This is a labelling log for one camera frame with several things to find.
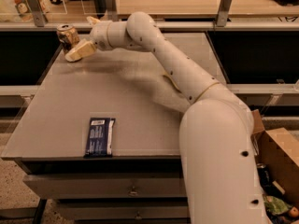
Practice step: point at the upper grey drawer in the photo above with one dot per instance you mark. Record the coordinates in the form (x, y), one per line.
(106, 185)

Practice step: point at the grey drawer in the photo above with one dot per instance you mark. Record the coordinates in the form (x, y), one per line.
(128, 210)
(106, 185)

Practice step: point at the middle metal bracket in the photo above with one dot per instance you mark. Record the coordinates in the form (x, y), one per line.
(112, 13)

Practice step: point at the cardboard box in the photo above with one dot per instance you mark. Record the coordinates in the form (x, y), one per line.
(278, 148)

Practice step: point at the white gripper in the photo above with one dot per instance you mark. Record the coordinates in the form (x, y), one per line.
(99, 35)

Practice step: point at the lower grey drawer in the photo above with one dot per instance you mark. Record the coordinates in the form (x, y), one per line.
(128, 210)

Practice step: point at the metal bracket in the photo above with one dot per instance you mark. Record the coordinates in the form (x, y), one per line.
(223, 13)
(112, 13)
(37, 13)

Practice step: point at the left metal bracket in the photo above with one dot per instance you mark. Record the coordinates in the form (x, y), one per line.
(37, 13)

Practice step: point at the dark soda can in box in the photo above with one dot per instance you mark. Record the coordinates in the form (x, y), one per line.
(263, 174)

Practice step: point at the orange soda can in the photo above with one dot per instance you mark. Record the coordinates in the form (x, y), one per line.
(68, 36)

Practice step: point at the white printed bag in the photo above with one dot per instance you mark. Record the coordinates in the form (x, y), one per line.
(15, 11)

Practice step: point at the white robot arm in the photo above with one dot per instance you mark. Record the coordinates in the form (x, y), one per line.
(217, 155)

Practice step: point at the blue rxbar blueberry wrapper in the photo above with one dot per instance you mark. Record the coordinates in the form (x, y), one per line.
(99, 138)

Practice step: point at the right metal bracket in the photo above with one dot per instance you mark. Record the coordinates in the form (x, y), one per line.
(223, 13)

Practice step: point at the green snack bag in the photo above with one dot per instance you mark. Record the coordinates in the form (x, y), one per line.
(276, 206)

